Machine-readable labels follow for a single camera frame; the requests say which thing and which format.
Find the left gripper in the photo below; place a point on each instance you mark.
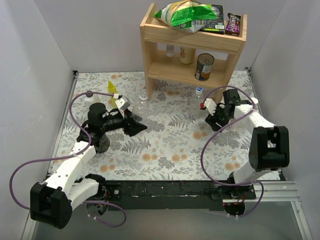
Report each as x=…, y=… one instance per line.
x=127, y=124

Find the small clear bottle on shelf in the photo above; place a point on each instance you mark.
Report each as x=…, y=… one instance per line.
x=170, y=51

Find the black green box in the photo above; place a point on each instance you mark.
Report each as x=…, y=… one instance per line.
x=217, y=25

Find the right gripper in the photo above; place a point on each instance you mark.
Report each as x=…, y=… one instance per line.
x=218, y=119

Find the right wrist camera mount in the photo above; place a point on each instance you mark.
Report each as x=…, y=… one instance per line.
x=209, y=105

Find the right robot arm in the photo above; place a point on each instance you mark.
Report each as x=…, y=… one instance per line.
x=269, y=147

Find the tin can on shelf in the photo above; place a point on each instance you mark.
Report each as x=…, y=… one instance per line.
x=204, y=66

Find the white bottle black cap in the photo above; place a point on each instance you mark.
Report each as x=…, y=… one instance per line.
x=91, y=98

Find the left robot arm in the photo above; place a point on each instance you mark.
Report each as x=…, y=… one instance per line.
x=53, y=201

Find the cream bottle on shelf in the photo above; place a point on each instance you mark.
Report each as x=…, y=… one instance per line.
x=187, y=55

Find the green chip bag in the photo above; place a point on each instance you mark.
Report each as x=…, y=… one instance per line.
x=186, y=15

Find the yellow squeeze bottle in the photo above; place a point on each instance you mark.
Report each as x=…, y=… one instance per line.
x=112, y=90

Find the dark chocolate bar pack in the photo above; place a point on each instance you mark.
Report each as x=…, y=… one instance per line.
x=233, y=25

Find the black can with foil lid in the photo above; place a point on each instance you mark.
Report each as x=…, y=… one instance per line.
x=102, y=144

